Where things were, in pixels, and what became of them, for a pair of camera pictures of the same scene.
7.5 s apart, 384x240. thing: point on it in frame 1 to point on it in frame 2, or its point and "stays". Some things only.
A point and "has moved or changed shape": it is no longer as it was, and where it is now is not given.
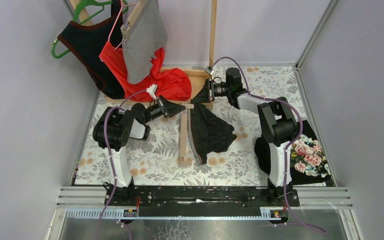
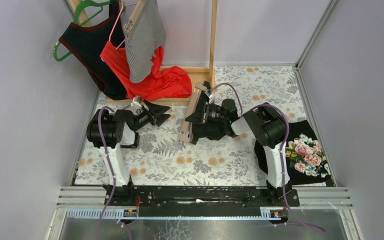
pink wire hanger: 122,4 stays
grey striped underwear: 147,37 stays
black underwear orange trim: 207,132 has moved or changed shape
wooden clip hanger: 132,17 stays
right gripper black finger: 203,96 to 199,116
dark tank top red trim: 88,42 stays
